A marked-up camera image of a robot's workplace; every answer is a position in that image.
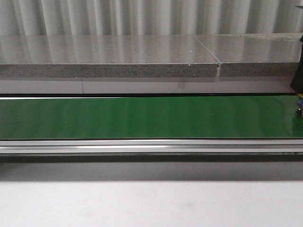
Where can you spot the aluminium conveyor frame rail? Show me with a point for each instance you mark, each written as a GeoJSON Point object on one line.
{"type": "Point", "coordinates": [150, 147]}

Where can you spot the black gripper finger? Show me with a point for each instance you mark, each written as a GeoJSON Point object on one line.
{"type": "Point", "coordinates": [297, 81]}

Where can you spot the white pleated curtain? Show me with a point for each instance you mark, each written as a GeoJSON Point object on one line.
{"type": "Point", "coordinates": [149, 17]}

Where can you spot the green conveyor belt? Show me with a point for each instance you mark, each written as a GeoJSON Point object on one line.
{"type": "Point", "coordinates": [150, 117]}

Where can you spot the yellow mushroom push button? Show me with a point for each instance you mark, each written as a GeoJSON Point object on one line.
{"type": "Point", "coordinates": [299, 111]}

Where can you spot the grey stone countertop slab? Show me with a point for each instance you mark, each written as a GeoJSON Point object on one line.
{"type": "Point", "coordinates": [148, 56]}

